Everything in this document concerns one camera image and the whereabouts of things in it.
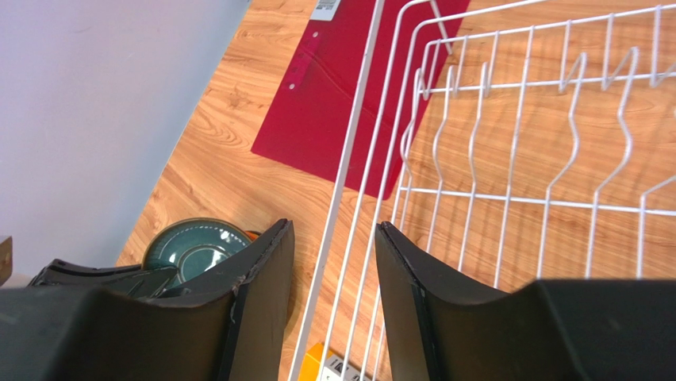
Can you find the white label on red mat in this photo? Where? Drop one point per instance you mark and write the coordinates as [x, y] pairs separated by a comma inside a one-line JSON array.
[[324, 10]]

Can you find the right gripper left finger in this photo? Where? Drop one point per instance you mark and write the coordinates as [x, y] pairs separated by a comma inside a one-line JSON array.
[[226, 324]]

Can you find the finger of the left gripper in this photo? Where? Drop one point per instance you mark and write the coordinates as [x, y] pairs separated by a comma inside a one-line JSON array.
[[133, 281]]

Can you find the dark grey plate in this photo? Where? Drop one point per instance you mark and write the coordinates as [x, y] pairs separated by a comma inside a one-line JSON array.
[[194, 246]]

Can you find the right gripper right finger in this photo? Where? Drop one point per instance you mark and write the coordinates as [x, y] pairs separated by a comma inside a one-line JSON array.
[[444, 325]]

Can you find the orange plastic plate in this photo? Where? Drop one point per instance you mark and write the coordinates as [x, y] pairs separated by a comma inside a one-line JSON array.
[[253, 235]]

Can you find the orange mat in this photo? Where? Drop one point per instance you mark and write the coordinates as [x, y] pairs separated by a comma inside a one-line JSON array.
[[312, 365]]

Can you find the red mat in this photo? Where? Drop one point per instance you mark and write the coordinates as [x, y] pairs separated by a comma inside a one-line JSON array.
[[308, 118]]

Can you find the white barcode label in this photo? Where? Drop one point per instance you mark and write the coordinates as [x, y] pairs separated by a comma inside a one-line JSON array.
[[334, 368]]

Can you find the white wire dish rack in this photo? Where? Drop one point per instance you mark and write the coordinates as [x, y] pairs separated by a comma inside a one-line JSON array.
[[546, 149]]

